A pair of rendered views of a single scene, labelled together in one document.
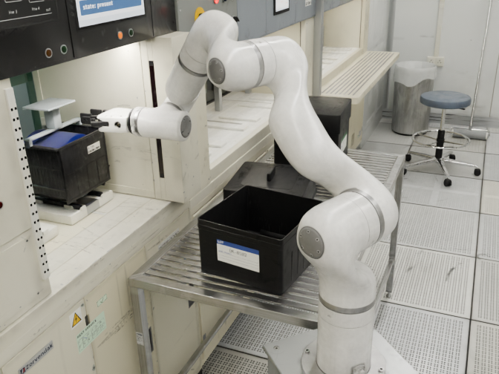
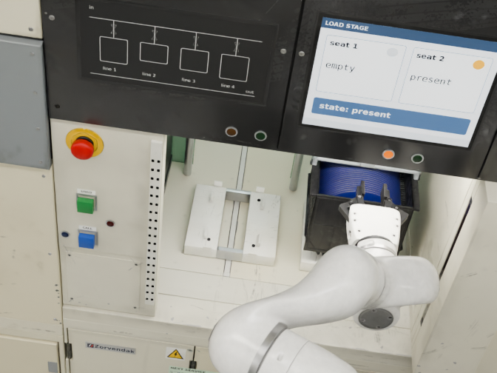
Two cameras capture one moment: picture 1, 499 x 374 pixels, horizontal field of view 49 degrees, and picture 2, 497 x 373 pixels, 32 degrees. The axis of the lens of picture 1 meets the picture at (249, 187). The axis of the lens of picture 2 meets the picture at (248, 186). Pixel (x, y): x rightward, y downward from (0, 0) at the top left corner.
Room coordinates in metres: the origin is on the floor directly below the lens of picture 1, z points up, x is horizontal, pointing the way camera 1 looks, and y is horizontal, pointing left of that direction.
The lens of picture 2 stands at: (0.82, -0.60, 2.39)
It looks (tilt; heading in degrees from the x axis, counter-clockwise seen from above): 44 degrees down; 66
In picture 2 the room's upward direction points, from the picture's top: 9 degrees clockwise
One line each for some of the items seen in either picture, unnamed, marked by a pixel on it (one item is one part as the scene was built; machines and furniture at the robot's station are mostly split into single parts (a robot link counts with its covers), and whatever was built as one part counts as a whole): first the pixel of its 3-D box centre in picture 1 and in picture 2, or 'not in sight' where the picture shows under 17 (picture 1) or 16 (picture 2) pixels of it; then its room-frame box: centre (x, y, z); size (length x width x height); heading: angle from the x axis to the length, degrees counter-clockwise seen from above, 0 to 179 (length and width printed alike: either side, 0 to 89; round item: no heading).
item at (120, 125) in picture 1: (122, 119); (373, 232); (1.53, 0.36, 1.19); 0.11 x 0.10 x 0.07; 67
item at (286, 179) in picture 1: (271, 185); not in sight; (1.85, -0.08, 0.83); 0.29 x 0.29 x 0.13; 73
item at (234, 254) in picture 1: (262, 235); not in sight; (1.44, -0.03, 0.85); 0.28 x 0.28 x 0.17; 58
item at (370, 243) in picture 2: (139, 122); (373, 256); (1.50, 0.30, 1.19); 0.09 x 0.03 x 0.08; 157
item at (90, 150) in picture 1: (59, 152); (359, 189); (1.63, 0.59, 1.06); 0.24 x 0.20 x 0.32; 157
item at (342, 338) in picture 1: (344, 332); not in sight; (0.98, -0.20, 0.85); 0.19 x 0.19 x 0.18
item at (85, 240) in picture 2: not in sight; (86, 239); (1.00, 0.54, 1.10); 0.03 x 0.02 x 0.03; 157
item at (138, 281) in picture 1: (295, 289); not in sight; (1.84, -0.17, 0.38); 1.30 x 0.60 x 0.76; 157
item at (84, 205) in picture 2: not in sight; (86, 203); (1.00, 0.54, 1.20); 0.03 x 0.02 x 0.03; 157
